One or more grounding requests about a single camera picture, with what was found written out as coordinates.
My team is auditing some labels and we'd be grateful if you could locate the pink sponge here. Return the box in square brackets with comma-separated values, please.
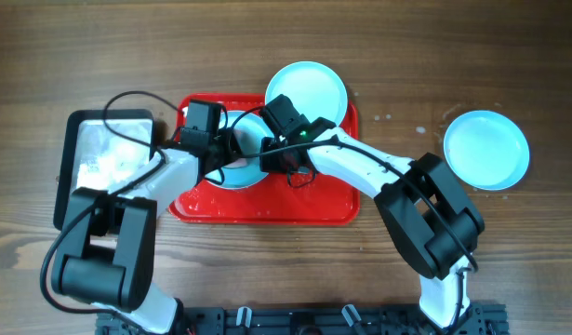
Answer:
[227, 130, 249, 169]

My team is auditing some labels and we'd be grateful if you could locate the red plastic tray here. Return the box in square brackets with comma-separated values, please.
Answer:
[168, 93, 360, 225]

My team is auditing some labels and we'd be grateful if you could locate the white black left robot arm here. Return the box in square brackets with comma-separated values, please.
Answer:
[39, 128, 241, 334]

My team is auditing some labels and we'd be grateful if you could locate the black soapy water tray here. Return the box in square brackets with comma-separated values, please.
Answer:
[53, 109, 154, 229]

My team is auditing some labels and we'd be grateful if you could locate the light blue plate front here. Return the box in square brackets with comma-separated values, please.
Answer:
[206, 114, 272, 190]

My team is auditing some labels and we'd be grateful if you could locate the light blue plate back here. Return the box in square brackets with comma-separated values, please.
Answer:
[265, 61, 348, 126]

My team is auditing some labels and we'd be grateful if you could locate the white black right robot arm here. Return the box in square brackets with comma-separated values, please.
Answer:
[261, 116, 485, 332]

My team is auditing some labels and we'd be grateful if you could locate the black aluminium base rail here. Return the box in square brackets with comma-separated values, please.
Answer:
[95, 302, 510, 335]

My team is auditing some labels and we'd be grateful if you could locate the light blue plate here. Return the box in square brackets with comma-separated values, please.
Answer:
[265, 61, 348, 126]
[206, 114, 272, 190]
[443, 110, 530, 191]

